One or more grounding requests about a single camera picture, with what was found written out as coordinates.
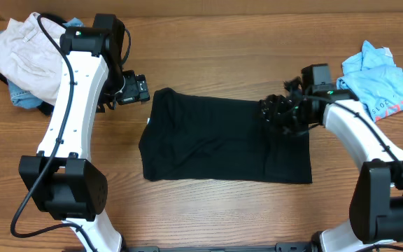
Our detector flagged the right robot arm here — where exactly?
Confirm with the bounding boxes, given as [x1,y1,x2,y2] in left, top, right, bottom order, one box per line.
[260,64,403,252]

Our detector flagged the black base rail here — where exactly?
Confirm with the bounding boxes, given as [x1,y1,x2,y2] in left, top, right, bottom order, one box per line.
[120,241,321,252]

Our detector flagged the black t-shirt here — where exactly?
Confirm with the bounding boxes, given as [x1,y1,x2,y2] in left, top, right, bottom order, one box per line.
[139,88,312,184]

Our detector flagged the light blue printed t-shirt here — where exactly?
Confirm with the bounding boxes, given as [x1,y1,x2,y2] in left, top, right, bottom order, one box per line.
[337,41,403,122]

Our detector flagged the blue folded jeans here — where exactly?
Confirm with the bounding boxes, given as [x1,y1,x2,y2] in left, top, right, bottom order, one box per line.
[7,17,84,110]

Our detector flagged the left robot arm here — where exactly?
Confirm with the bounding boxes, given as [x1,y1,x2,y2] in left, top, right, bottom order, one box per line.
[19,14,150,251]

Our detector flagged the beige folded trousers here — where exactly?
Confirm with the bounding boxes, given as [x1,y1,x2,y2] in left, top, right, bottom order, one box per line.
[0,13,68,106]

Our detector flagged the black folded garment under pile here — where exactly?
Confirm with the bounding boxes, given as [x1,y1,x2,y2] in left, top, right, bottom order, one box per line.
[0,13,69,117]

